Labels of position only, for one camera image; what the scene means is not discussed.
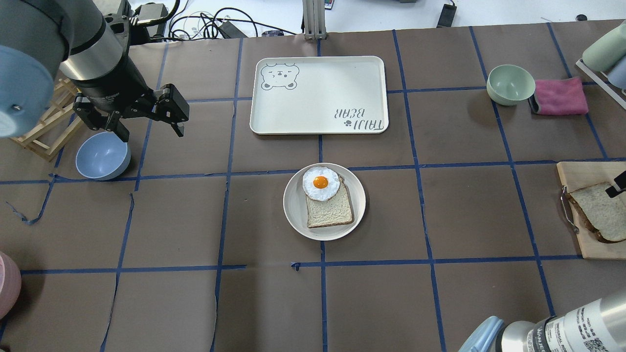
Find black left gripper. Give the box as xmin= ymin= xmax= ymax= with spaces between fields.
xmin=73 ymin=83 xmax=190 ymax=143

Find bread slice with crust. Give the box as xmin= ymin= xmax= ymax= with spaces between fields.
xmin=566 ymin=182 xmax=626 ymax=243

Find round white plate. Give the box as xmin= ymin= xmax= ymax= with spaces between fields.
xmin=283 ymin=163 xmax=366 ymax=241

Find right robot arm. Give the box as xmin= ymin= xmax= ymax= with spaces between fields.
xmin=460 ymin=173 xmax=625 ymax=352

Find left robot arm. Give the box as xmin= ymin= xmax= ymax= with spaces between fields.
xmin=0 ymin=0 xmax=190 ymax=142

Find bread slice on plate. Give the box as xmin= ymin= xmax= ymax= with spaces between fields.
xmin=305 ymin=176 xmax=354 ymax=229

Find wooden cutting board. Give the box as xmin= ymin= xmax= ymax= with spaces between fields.
xmin=557 ymin=162 xmax=626 ymax=260

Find light blue bowl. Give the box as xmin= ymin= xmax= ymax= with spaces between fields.
xmin=75 ymin=132 xmax=132 ymax=181

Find wooden cup rack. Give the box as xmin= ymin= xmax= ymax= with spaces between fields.
xmin=10 ymin=78 xmax=85 ymax=162

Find pink folded cloth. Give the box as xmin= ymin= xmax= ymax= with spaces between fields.
xmin=528 ymin=77 xmax=589 ymax=116

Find blue cup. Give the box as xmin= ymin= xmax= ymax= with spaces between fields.
xmin=607 ymin=56 xmax=626 ymax=89

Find green cup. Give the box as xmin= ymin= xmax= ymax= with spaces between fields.
xmin=582 ymin=22 xmax=626 ymax=71

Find light green bowl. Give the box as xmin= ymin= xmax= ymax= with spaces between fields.
xmin=487 ymin=65 xmax=536 ymax=106

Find cream bear serving tray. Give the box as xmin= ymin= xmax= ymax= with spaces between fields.
xmin=249 ymin=56 xmax=389 ymax=134

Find fried egg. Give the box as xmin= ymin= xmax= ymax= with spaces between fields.
xmin=302 ymin=166 xmax=341 ymax=202

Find pink bowl with ice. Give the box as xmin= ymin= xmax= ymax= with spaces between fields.
xmin=0 ymin=252 xmax=22 ymax=319

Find black power adapter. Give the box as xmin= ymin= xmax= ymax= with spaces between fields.
xmin=436 ymin=1 xmax=457 ymax=27

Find white wire cup rack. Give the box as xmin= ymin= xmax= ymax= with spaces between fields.
xmin=576 ymin=59 xmax=626 ymax=110

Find aluminium frame post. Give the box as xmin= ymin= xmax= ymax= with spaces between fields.
xmin=302 ymin=0 xmax=327 ymax=41

